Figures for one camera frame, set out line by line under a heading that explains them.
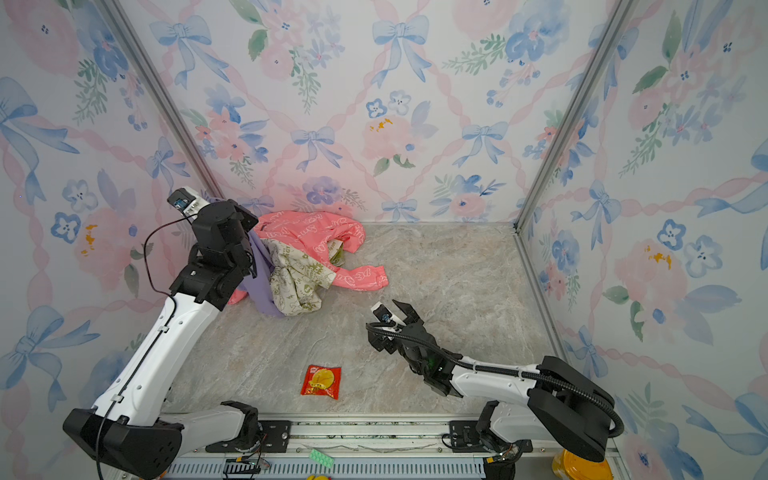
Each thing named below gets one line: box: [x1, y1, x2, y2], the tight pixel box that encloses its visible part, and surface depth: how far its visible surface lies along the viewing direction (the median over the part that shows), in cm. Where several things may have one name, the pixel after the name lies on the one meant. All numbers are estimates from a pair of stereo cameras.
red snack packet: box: [300, 365, 343, 400], surface depth 83 cm
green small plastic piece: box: [309, 448, 335, 469], surface depth 72 cm
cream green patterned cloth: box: [260, 238, 345, 316], surface depth 87 cm
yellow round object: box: [552, 449, 614, 480], surface depth 63 cm
